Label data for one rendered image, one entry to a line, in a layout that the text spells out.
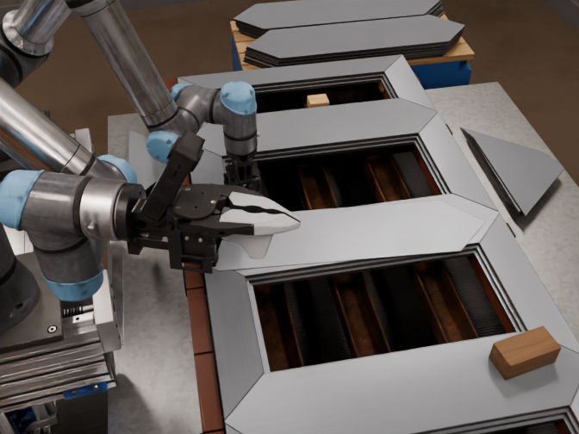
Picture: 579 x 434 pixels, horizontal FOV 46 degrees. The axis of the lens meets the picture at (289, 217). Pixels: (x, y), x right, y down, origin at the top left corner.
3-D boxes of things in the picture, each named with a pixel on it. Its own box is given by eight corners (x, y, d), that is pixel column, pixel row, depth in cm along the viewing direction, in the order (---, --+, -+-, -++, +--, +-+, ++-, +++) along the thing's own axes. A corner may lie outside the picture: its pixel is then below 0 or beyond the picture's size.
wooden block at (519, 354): (537, 339, 142) (543, 325, 138) (555, 362, 138) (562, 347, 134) (488, 357, 139) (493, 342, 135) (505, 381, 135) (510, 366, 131)
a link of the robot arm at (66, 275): (122, 251, 100) (109, 195, 92) (94, 311, 92) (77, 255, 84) (71, 245, 101) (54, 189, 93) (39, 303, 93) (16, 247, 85)
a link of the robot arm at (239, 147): (221, 123, 155) (257, 119, 156) (222, 139, 158) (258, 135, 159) (225, 143, 149) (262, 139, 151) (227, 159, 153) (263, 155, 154)
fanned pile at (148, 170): (167, 127, 224) (165, 117, 221) (176, 207, 196) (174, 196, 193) (128, 131, 222) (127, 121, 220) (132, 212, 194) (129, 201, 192)
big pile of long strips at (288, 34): (434, 2, 265) (437, -13, 261) (474, 54, 236) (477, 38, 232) (230, 21, 254) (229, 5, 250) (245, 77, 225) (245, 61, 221)
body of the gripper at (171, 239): (232, 238, 88) (141, 226, 89) (230, 181, 83) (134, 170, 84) (216, 275, 82) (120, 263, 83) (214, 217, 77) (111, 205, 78)
